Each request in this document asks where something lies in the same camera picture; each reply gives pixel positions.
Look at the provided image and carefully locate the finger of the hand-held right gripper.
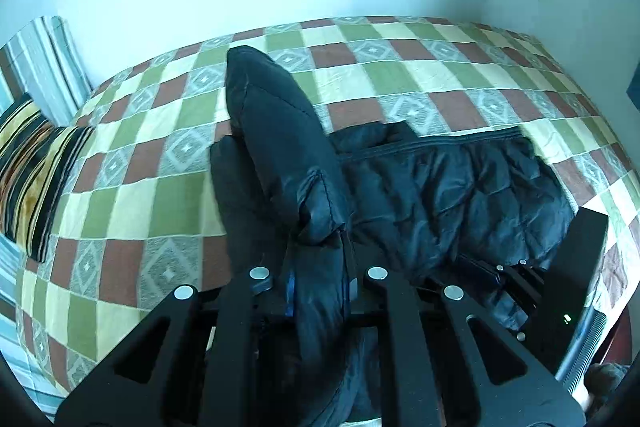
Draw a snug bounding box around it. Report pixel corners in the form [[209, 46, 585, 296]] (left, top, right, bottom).
[[452, 256, 505, 292], [499, 258, 549, 339]]

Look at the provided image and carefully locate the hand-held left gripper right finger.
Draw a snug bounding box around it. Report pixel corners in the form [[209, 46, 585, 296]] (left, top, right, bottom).
[[340, 228, 587, 427]]

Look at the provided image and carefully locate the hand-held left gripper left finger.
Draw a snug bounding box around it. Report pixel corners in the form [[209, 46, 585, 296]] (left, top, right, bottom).
[[54, 266, 301, 427]]

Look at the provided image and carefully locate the dark navy puffer jacket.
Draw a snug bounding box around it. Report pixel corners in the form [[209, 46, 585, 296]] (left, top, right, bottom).
[[209, 45, 576, 427]]

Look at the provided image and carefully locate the checkered patchwork bedspread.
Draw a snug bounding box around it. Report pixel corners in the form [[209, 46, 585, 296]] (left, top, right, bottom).
[[14, 15, 640, 408]]

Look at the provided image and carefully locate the yellow black striped pillow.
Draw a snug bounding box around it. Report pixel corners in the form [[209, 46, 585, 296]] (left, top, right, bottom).
[[0, 92, 95, 264]]

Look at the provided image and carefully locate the grey white striped pillow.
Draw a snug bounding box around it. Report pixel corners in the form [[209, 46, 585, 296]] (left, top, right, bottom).
[[0, 15, 92, 128]]

